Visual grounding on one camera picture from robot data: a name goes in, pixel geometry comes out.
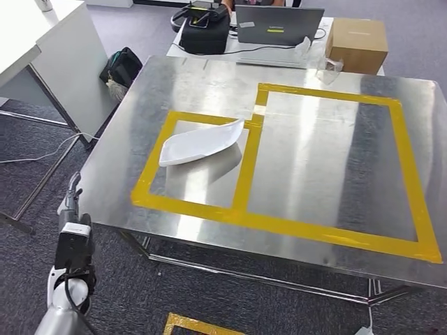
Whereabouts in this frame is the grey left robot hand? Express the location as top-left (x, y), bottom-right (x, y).
top-left (57, 172), bottom-right (83, 228)

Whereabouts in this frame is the white curved car body part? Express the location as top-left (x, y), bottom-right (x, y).
top-left (159, 117), bottom-right (245, 168)

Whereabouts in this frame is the stainless steel workbench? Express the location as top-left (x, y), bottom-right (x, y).
top-left (57, 55), bottom-right (447, 308)

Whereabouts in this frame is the white desk with steel legs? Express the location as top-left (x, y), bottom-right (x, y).
top-left (0, 0), bottom-right (118, 235)

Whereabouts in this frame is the black bag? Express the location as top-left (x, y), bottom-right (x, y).
top-left (99, 46), bottom-right (143, 103)

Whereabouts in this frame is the black carrying case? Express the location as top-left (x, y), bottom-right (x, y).
top-left (179, 16), bottom-right (231, 56)

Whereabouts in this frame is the person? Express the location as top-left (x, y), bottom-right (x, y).
top-left (221, 0), bottom-right (294, 13)

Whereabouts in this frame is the grey laptop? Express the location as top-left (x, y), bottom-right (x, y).
top-left (235, 4), bottom-right (325, 69)

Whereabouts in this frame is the clear plastic bag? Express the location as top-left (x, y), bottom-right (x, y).
top-left (293, 36), bottom-right (345, 87)

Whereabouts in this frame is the brown cardboard box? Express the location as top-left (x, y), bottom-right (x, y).
top-left (325, 17), bottom-right (389, 76)

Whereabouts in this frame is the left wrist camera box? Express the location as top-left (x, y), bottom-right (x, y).
top-left (54, 213), bottom-right (97, 297)

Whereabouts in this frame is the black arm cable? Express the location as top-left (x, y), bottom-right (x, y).
top-left (63, 272), bottom-right (100, 335)

